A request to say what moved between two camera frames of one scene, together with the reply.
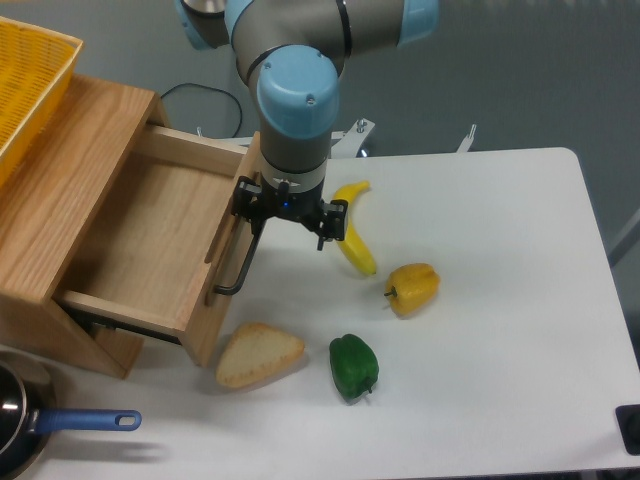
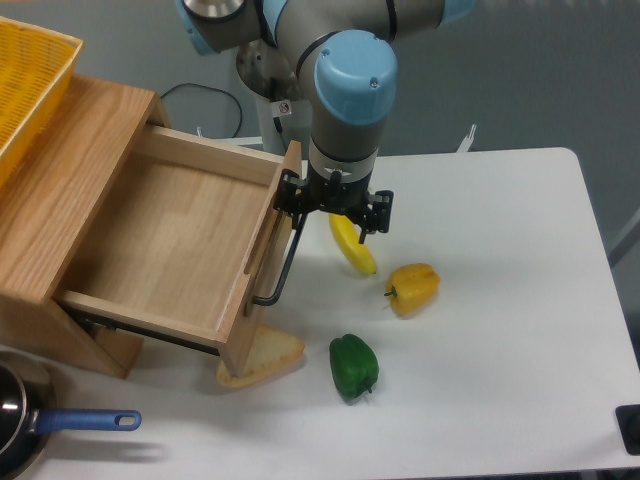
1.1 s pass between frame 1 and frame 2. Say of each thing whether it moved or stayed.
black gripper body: moved
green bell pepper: stayed
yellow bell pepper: stayed
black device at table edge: stayed
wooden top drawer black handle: moved
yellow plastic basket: stayed
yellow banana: stayed
